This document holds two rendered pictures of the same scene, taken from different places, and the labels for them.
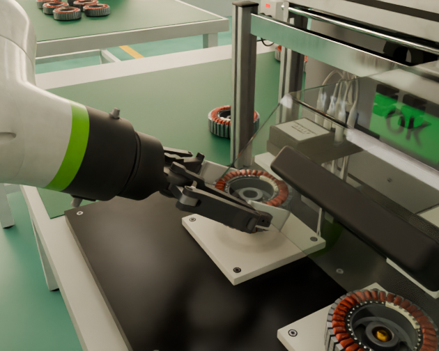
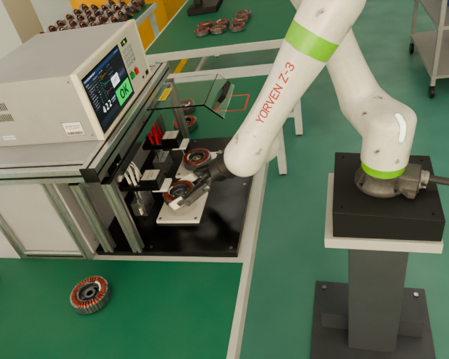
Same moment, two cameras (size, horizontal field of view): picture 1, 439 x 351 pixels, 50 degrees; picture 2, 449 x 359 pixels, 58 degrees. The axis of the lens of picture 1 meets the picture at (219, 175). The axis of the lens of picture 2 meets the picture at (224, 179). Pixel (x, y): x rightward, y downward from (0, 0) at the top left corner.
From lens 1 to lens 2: 151 cm
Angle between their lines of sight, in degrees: 99
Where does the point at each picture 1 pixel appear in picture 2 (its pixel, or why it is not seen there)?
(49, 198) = (236, 278)
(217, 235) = (195, 207)
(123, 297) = (241, 201)
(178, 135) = (126, 309)
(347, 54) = (140, 139)
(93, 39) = not seen: outside the picture
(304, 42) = (131, 154)
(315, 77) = (80, 216)
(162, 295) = (229, 198)
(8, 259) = not seen: outside the picture
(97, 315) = (251, 208)
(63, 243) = (245, 244)
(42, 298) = not seen: outside the picture
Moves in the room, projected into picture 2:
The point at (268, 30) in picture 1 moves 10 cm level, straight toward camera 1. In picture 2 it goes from (122, 171) to (149, 154)
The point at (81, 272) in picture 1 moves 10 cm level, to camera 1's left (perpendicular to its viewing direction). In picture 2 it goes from (246, 226) to (272, 238)
